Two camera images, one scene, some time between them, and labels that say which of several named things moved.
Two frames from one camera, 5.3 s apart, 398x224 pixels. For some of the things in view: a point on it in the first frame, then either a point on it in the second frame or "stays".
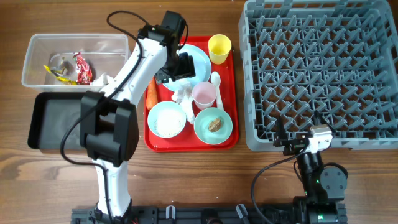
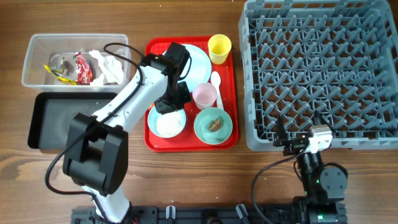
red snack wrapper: (84, 71) stays
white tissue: (183, 96) to (112, 70)
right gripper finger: (319, 119) stays
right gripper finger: (281, 132) stays
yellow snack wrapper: (61, 78) stays
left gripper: (188, 70) to (186, 98)
